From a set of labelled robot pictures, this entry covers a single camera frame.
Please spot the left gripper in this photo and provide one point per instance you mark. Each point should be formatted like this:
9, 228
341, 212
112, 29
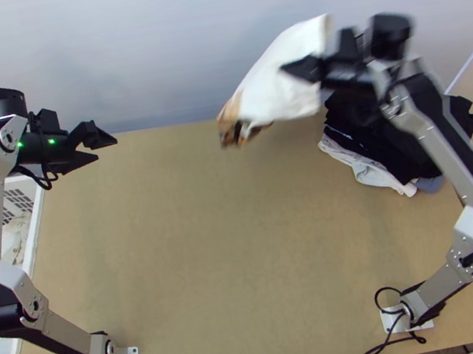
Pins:
73, 141

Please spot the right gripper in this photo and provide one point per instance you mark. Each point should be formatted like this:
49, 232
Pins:
350, 73

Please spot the white t-shirt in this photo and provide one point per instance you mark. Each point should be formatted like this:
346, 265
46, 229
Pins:
285, 85

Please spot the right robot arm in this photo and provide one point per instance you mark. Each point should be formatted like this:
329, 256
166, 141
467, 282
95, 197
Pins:
434, 134

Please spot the white laundry basket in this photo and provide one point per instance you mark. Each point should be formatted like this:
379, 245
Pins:
32, 207

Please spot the heap of clothes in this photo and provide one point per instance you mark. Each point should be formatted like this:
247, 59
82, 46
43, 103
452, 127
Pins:
364, 135

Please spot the white garment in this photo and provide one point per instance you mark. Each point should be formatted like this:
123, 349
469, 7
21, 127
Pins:
19, 238

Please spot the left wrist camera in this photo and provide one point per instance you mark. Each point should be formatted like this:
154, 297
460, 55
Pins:
48, 121

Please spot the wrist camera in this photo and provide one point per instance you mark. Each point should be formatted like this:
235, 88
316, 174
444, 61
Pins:
349, 42
48, 121

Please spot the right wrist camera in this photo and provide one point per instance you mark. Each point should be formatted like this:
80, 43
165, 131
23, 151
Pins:
349, 42

